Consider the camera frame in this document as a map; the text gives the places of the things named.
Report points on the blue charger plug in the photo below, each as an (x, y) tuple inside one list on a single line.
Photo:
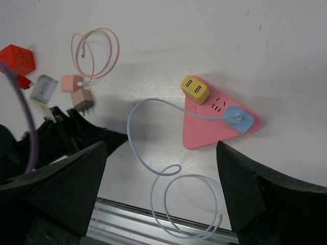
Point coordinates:
[(238, 119)]

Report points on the pink charger plug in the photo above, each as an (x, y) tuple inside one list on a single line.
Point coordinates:
[(71, 83)]

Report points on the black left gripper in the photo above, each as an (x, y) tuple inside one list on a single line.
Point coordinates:
[(68, 134)]

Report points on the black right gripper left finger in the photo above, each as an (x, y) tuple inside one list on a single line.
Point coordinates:
[(53, 205)]

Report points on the brown charger plug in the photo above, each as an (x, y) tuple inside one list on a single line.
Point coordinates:
[(83, 100)]

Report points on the yellow charger plug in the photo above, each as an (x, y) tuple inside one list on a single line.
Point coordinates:
[(196, 90)]

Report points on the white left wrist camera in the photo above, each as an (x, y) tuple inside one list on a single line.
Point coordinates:
[(43, 89)]

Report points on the red cube adapter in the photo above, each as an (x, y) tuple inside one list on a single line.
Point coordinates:
[(20, 60)]

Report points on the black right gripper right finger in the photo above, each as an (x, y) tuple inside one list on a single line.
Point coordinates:
[(268, 207)]

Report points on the aluminium table frame rail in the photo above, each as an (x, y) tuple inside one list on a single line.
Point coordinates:
[(116, 223)]

